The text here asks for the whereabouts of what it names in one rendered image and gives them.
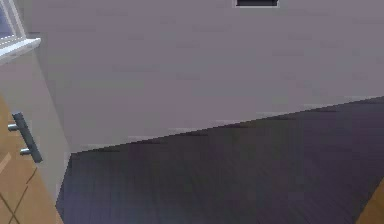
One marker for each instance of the brown wooden door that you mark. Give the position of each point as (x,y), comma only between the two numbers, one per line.
(16,186)

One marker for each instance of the white framed window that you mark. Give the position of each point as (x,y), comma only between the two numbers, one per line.
(13,43)

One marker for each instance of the brown wooden furniture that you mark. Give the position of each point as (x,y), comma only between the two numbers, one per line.
(375,208)

